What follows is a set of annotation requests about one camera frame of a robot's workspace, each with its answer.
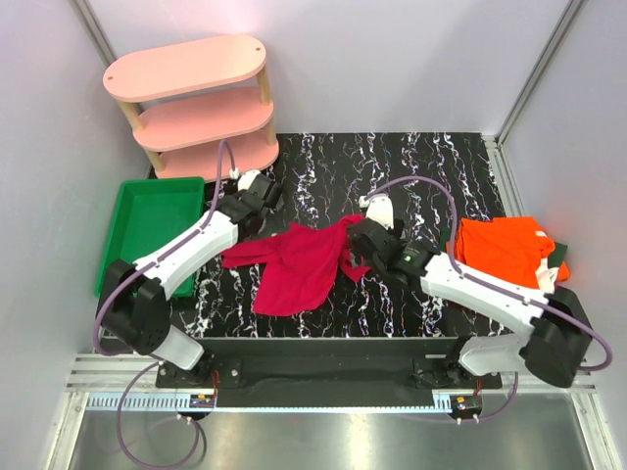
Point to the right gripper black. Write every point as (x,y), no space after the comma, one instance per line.
(356,256)

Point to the red t-shirt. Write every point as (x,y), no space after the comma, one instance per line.
(301,266)

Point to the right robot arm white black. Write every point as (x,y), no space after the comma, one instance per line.
(427,273)

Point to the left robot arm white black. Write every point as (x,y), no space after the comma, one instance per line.
(134,301)

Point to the green plastic tray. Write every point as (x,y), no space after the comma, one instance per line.
(148,214)

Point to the pink three-tier shelf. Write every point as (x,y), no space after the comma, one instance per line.
(181,100)

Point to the orange t-shirt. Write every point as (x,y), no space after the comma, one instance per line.
(504,247)

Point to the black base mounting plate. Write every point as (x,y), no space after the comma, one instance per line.
(326,374)

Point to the dark green t-shirt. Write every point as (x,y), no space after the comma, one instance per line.
(558,254)

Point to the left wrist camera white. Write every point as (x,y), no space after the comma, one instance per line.
(243,180)

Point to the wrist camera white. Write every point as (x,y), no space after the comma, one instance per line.
(243,180)
(378,208)

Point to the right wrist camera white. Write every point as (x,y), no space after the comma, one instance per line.
(378,208)

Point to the aluminium frame rail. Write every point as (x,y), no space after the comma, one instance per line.
(583,372)

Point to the white slotted cable duct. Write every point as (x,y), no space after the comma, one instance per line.
(159,401)

